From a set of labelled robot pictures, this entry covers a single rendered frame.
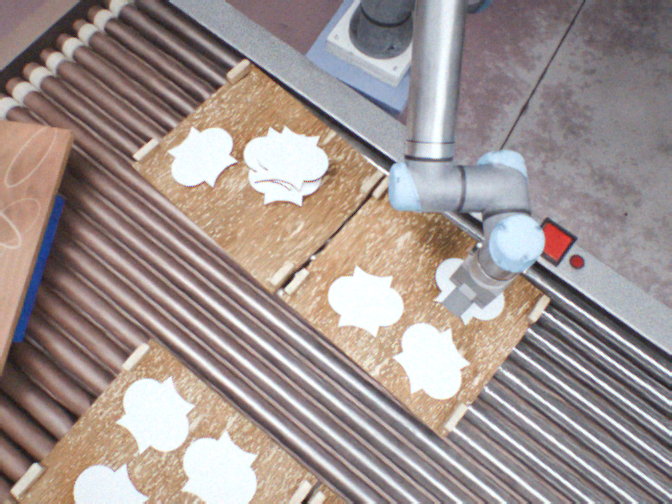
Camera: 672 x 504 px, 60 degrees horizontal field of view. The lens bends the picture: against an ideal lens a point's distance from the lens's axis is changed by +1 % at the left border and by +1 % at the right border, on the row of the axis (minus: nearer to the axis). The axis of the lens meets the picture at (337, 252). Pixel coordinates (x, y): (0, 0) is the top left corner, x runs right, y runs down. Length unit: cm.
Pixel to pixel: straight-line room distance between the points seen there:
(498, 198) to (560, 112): 168
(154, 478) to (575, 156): 195
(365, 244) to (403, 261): 8
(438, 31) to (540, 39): 188
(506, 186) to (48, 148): 85
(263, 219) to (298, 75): 36
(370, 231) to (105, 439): 63
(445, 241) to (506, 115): 135
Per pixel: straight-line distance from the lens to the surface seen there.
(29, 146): 128
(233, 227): 121
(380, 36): 139
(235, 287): 119
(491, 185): 93
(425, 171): 90
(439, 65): 89
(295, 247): 119
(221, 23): 149
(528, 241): 90
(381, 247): 119
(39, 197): 123
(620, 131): 265
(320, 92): 137
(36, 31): 155
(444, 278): 118
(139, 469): 118
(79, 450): 121
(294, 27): 264
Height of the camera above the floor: 207
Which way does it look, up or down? 73 degrees down
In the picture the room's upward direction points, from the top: 5 degrees clockwise
